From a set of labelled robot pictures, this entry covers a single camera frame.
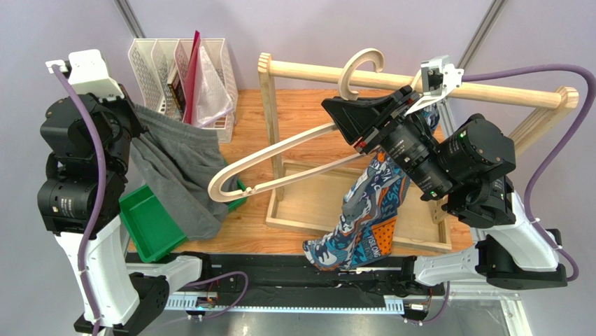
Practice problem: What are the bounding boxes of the grey shorts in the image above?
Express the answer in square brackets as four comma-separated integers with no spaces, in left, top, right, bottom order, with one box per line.
[130,105,229,241]

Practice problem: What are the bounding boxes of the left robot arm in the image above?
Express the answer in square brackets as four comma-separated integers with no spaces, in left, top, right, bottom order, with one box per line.
[37,87,203,335]

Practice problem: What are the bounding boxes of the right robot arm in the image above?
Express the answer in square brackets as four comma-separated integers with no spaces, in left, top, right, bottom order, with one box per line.
[322,86,568,290]

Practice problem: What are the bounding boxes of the patterned blue orange shorts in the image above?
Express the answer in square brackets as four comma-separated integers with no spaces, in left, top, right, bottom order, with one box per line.
[302,99,441,270]

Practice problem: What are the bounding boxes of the white file organizer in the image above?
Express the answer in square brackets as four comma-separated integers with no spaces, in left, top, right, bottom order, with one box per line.
[128,38,238,144]

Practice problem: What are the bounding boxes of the dark book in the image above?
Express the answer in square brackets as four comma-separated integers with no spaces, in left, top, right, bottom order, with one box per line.
[166,68,186,118]

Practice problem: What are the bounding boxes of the red folder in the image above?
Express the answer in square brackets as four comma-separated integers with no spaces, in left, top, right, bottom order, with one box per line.
[183,31,201,125]

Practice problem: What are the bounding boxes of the clear plastic bag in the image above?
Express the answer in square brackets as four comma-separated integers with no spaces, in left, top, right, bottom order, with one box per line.
[191,45,233,128]

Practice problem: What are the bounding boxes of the wooden clothes rack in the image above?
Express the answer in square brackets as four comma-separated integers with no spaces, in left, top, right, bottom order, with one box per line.
[265,58,579,253]

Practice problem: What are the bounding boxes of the green plastic tray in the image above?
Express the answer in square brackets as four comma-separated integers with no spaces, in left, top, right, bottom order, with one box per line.
[120,159,245,263]

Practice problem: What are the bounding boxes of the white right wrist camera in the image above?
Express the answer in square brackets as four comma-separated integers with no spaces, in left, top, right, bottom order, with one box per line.
[404,55,464,116]

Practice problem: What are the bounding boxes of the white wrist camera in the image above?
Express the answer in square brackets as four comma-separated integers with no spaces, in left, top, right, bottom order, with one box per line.
[404,55,464,116]
[45,49,125,102]

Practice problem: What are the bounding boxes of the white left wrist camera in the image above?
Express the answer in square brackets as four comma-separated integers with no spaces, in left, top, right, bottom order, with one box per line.
[45,49,125,102]

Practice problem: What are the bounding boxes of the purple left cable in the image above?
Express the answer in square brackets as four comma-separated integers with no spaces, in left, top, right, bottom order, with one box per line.
[50,64,109,336]

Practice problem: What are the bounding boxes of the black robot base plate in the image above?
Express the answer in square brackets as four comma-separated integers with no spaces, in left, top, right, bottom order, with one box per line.
[166,253,446,314]

